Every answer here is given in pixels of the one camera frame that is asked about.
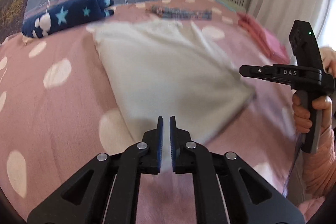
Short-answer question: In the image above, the white t-shirt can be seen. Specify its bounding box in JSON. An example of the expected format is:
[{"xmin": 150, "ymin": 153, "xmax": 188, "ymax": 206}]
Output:
[{"xmin": 86, "ymin": 19, "xmax": 257, "ymax": 146}]

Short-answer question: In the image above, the green sheet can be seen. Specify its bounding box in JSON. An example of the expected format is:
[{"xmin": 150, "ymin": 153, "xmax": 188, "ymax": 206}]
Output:
[{"xmin": 210, "ymin": 0, "xmax": 247, "ymax": 12}]

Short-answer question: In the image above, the navy star fleece garment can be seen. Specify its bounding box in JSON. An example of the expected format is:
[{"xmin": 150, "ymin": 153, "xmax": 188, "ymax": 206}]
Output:
[{"xmin": 22, "ymin": 0, "xmax": 114, "ymax": 39}]

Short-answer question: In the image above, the person right hand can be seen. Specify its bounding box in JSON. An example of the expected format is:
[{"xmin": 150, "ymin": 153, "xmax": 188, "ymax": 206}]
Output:
[{"xmin": 292, "ymin": 47, "xmax": 335, "ymax": 134}]

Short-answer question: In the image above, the dark tree print pillow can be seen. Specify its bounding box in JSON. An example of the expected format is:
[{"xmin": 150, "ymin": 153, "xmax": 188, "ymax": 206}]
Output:
[{"xmin": 0, "ymin": 0, "xmax": 27, "ymax": 44}]

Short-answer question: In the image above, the pink folded clothes stack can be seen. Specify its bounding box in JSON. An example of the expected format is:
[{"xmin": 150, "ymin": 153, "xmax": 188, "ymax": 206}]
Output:
[{"xmin": 237, "ymin": 12, "xmax": 290, "ymax": 65}]

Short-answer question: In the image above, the floral folded garment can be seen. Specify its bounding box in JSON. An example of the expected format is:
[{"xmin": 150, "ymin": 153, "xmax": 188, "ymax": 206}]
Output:
[{"xmin": 146, "ymin": 5, "xmax": 213, "ymax": 20}]

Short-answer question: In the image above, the pink sleeved right forearm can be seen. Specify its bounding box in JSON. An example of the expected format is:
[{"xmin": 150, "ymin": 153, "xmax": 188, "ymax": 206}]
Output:
[{"xmin": 302, "ymin": 127, "xmax": 335, "ymax": 198}]

